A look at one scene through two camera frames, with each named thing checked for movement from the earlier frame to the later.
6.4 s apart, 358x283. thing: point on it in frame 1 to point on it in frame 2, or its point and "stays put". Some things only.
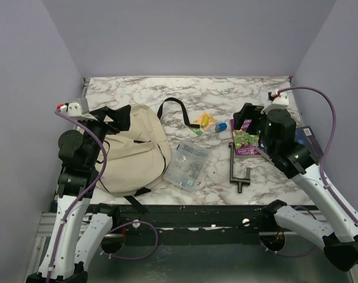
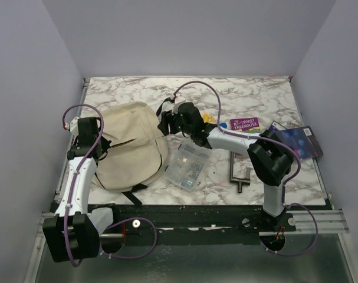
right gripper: [249, 111] to [167, 118]
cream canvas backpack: [138, 158] stays put
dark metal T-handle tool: [238, 181] stays put
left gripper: [121, 117] to [105, 144]
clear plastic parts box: [187, 165] stays put
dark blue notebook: [304, 136] stays put
